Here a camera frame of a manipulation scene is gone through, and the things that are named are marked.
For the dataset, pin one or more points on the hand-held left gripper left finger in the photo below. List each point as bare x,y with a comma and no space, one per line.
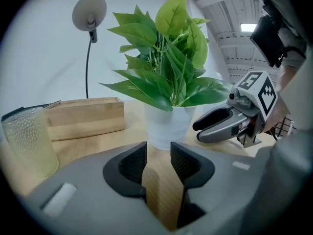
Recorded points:
93,192

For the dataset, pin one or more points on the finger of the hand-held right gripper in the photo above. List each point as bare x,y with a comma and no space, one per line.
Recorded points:
212,117
220,131

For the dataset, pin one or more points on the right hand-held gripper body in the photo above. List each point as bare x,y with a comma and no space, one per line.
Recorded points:
266,94

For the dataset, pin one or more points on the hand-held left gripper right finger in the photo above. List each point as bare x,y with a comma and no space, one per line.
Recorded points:
220,180

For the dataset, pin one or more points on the green plant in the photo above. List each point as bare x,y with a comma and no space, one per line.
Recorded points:
168,128

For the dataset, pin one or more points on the person's right forearm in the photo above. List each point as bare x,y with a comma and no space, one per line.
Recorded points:
284,78

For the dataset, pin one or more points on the ceiling light panel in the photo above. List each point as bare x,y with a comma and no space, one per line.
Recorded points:
248,27

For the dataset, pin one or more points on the wooden box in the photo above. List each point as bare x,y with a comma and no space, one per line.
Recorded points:
85,117

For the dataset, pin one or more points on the textured clear plastic cup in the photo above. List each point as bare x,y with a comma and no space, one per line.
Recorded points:
31,141

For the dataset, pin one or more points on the grey desk lamp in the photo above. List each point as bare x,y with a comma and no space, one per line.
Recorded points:
89,11

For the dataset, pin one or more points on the right hand-held gripper camera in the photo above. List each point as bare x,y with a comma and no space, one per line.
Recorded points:
233,97

